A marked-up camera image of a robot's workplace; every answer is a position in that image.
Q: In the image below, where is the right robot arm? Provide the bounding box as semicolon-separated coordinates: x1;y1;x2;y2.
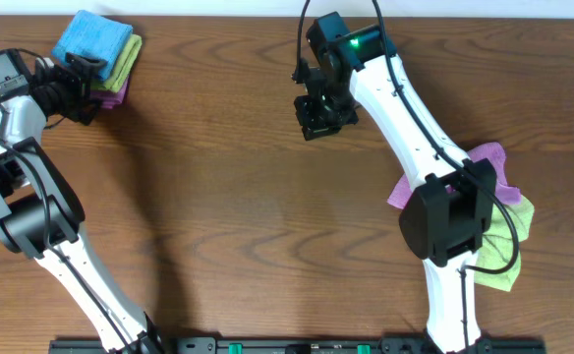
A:
293;13;496;353

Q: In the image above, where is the folded green cloth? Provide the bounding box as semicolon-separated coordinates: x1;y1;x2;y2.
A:
90;34;143;93

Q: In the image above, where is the folded purple cloth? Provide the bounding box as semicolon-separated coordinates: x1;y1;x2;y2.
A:
90;80;129;109

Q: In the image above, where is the crumpled purple cloth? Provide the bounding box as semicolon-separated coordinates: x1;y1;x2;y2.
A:
386;142;523;211

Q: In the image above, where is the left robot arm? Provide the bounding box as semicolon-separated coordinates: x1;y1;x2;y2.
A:
0;48;165;354

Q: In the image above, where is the blue microfiber cloth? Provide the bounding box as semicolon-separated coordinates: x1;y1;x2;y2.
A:
51;10;134;80

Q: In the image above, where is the crumpled green cloth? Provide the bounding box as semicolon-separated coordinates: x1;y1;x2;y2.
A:
475;196;535;292

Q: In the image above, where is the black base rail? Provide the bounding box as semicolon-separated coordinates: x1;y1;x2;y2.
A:
48;335;547;354

